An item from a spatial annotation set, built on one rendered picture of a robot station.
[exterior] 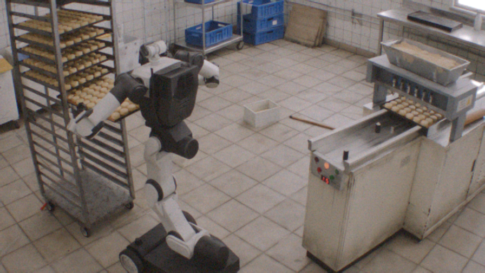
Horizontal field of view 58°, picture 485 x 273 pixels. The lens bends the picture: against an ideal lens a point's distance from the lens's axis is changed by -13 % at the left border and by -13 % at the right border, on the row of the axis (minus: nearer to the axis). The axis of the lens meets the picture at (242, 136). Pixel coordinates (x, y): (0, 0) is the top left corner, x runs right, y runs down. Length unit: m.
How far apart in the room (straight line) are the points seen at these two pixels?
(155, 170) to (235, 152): 1.69
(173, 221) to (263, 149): 1.72
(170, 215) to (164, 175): 0.26
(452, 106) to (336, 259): 1.17
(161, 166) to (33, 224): 1.44
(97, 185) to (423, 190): 2.40
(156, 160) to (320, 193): 0.96
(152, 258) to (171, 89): 1.17
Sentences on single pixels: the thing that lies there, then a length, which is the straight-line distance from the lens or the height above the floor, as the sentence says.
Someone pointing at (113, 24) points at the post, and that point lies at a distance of 3.14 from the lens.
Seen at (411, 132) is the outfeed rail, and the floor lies 0.90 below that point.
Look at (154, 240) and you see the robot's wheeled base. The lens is 3.22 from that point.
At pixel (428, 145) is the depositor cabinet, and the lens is 3.18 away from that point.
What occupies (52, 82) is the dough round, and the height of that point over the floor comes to 1.15.
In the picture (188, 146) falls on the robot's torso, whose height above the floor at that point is 0.98.
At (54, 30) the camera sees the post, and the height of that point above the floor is 1.55.
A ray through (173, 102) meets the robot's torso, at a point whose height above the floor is 1.24.
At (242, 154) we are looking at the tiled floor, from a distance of 4.41.
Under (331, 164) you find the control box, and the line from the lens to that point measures 2.74.
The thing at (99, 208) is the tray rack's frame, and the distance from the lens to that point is 3.63.
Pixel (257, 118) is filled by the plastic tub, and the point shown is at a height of 0.09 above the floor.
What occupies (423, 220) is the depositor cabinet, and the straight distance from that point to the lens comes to 3.43.
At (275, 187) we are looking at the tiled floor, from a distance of 4.00.
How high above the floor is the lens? 2.27
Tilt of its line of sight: 29 degrees down
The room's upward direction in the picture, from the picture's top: straight up
